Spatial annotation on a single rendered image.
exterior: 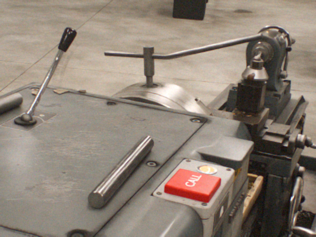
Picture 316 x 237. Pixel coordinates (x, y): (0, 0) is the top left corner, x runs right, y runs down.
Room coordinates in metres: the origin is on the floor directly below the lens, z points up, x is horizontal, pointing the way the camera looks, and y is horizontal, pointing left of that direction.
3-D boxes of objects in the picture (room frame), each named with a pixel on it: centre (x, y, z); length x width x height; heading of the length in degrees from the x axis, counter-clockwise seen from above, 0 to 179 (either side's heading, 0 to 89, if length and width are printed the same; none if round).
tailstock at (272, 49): (2.36, -0.39, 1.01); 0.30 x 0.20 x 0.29; 160
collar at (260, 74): (1.79, -0.27, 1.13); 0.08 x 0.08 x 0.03
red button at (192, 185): (0.73, -0.05, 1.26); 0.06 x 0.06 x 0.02; 70
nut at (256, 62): (1.79, -0.27, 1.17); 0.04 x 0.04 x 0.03
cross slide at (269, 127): (1.81, -0.22, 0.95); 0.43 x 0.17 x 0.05; 70
